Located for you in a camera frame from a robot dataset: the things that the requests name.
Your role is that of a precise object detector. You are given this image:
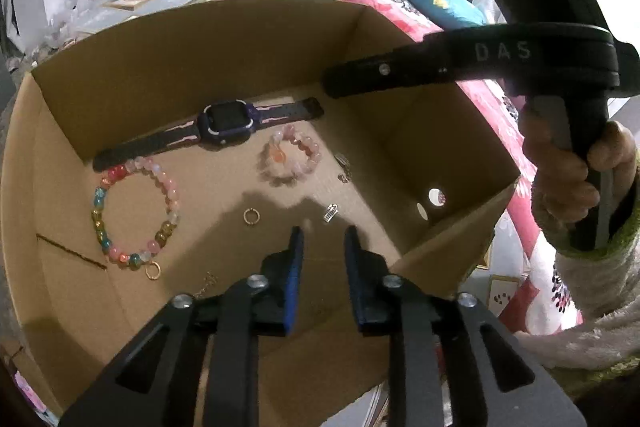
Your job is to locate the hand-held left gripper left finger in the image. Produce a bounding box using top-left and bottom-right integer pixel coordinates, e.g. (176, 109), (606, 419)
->
(59, 227), (306, 427)

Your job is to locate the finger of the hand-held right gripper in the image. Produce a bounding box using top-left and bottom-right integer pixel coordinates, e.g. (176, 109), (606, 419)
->
(322, 38), (451, 100)

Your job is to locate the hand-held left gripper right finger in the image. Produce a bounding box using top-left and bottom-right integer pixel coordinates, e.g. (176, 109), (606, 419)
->
(344, 226), (586, 427)

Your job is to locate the pink bead bracelet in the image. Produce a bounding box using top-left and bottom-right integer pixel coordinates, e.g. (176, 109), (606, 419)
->
(257, 124), (323, 185)

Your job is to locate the thin gold chain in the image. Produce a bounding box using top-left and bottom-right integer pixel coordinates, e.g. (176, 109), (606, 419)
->
(192, 272), (221, 303)

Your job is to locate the multicolour bead bracelet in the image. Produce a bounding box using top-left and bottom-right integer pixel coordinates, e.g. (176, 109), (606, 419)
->
(91, 157), (180, 270)

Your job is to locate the brown cardboard box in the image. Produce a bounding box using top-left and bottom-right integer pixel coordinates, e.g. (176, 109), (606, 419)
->
(0, 0), (523, 423)

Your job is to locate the person's right hand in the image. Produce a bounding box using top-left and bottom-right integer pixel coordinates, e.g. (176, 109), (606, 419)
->
(517, 99), (640, 228)

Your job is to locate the purple smart watch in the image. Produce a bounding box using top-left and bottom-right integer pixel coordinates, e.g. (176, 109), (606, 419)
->
(92, 97), (325, 172)

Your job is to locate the white plastic bag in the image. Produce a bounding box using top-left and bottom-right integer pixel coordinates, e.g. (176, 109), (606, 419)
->
(47, 0), (101, 52)

